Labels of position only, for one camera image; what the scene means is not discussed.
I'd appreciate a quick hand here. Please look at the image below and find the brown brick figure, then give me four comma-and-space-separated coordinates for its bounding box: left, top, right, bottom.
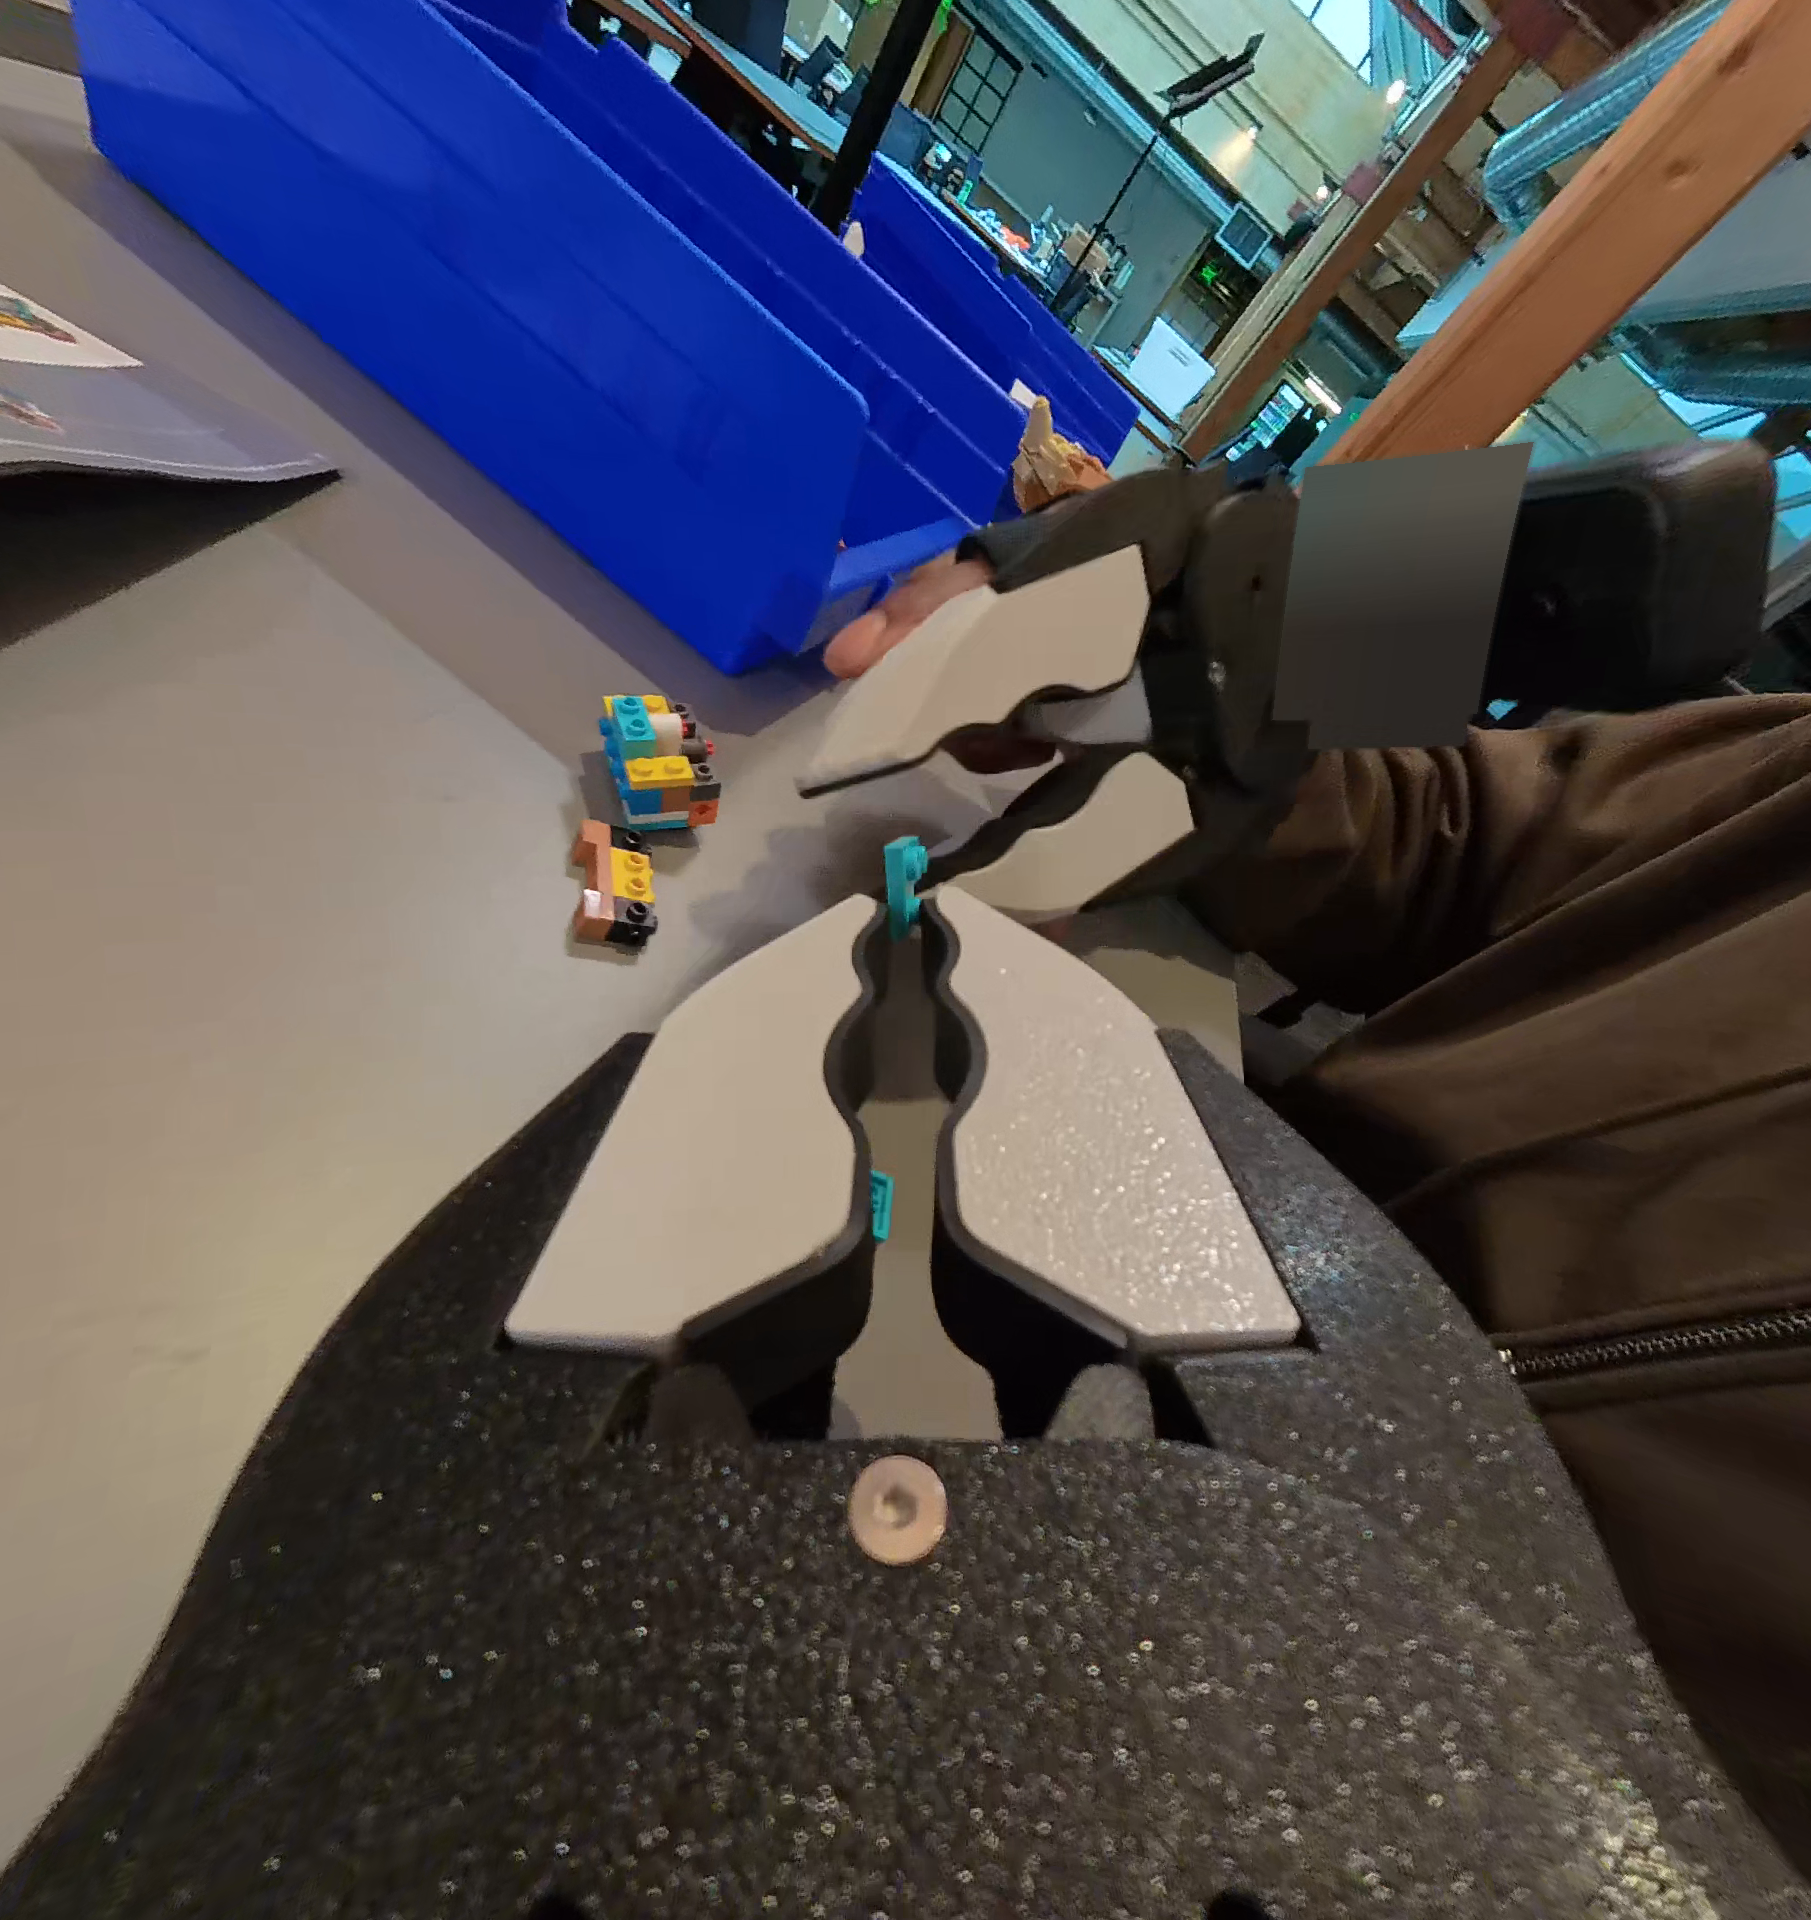
1014, 435, 1112, 514

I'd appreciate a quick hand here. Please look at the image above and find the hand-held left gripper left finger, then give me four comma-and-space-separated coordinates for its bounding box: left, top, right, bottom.
504, 892, 874, 1361

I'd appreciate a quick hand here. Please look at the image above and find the yellow and brown brick assembly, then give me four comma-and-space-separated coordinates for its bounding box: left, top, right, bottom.
571, 815, 662, 951

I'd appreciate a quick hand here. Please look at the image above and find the grey desk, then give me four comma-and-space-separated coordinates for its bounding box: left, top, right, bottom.
0, 46, 1251, 1920

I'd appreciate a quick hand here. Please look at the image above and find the wooden post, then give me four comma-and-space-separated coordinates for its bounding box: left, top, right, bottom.
1179, 31, 1528, 459
1317, 0, 1811, 471

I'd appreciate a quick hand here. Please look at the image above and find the white storage box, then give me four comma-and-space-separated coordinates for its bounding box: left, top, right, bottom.
1135, 318, 1217, 425

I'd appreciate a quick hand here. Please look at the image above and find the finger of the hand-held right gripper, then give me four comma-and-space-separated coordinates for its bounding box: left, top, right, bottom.
919, 745, 1202, 920
794, 541, 1156, 801

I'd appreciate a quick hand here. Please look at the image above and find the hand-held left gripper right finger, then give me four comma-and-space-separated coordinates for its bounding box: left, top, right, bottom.
928, 885, 1305, 1354

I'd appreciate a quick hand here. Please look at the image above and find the person's right forearm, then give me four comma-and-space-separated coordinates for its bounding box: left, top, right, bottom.
1191, 697, 1811, 1037

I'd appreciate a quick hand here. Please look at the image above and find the multicoloured brick model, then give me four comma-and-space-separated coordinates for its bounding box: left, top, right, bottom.
598, 694, 723, 835

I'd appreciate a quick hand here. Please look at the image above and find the person's right hand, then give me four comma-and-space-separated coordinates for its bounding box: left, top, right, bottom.
822, 548, 1001, 681

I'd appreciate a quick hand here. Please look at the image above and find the person's brown jacket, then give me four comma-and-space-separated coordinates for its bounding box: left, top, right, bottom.
1244, 690, 1811, 1920

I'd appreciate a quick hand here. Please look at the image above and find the black light stand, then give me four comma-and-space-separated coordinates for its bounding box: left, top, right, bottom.
1094, 34, 1267, 265

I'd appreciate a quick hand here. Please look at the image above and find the blue storage bin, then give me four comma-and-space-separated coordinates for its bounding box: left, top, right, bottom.
851, 149, 1143, 471
440, 0, 1021, 601
72, 0, 874, 677

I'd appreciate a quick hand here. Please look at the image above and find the silver ventilation duct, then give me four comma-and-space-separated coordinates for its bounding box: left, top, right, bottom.
1483, 17, 1741, 225

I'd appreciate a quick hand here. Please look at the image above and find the brick instruction booklet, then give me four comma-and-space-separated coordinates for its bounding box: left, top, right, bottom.
0, 248, 340, 493

